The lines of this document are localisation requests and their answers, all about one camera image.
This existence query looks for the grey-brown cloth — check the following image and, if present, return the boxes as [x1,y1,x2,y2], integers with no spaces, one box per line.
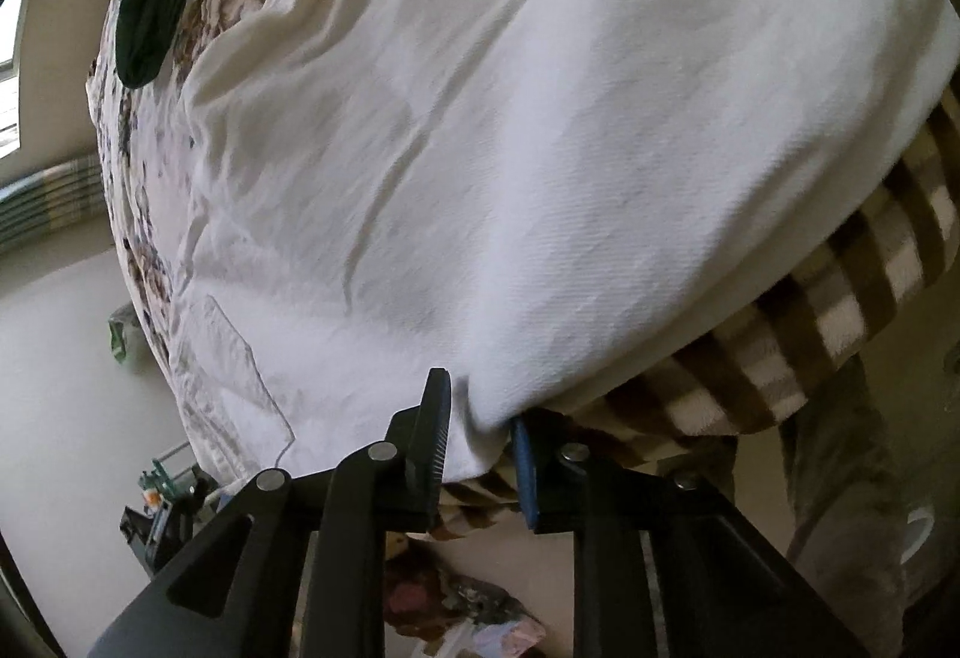
[778,326,960,658]

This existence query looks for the white round object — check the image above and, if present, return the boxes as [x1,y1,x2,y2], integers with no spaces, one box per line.
[896,504,938,565]

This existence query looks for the white pants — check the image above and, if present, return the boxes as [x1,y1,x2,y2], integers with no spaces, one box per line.
[176,0,950,479]

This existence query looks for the window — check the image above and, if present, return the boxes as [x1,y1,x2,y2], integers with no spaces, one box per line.
[0,0,32,158]

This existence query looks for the pile of clothes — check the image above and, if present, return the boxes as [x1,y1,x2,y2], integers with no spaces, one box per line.
[384,529,550,658]

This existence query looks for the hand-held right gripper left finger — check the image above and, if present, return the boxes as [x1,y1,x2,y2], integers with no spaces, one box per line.
[90,367,455,658]

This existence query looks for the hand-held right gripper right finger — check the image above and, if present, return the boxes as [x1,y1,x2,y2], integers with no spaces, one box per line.
[510,414,875,658]

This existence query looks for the green bag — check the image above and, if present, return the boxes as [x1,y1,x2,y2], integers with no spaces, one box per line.
[109,304,145,368]

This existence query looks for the brown checked blanket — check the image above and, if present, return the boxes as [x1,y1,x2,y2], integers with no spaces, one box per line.
[433,99,960,543]

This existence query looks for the floral bed sheet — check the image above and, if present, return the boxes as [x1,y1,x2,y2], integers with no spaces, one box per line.
[86,0,353,408]

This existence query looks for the dark cluttered stand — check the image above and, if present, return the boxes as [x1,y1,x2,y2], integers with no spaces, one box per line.
[120,444,230,575]

